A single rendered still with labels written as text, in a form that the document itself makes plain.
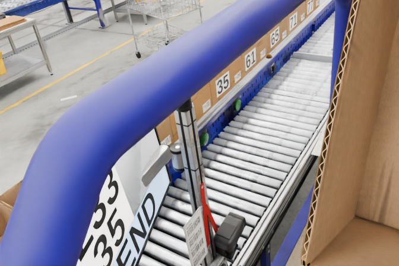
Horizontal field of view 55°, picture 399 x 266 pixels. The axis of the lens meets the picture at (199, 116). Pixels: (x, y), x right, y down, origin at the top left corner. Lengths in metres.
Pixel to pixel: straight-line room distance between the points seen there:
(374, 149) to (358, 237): 0.09
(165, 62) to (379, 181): 0.26
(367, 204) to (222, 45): 0.24
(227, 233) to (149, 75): 1.11
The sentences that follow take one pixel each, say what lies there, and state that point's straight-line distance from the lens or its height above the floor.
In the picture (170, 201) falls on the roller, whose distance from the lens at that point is 1.88.
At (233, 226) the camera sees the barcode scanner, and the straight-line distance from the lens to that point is 1.27.
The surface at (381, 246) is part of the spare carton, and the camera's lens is 0.33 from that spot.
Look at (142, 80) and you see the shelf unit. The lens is 0.16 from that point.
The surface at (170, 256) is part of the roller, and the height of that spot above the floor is 0.75.
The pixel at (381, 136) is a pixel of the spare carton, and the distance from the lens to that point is 0.38.
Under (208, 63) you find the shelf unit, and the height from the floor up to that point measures 1.95.
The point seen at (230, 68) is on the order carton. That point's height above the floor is 1.02.
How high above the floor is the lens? 2.03
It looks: 31 degrees down
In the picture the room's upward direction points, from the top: 8 degrees counter-clockwise
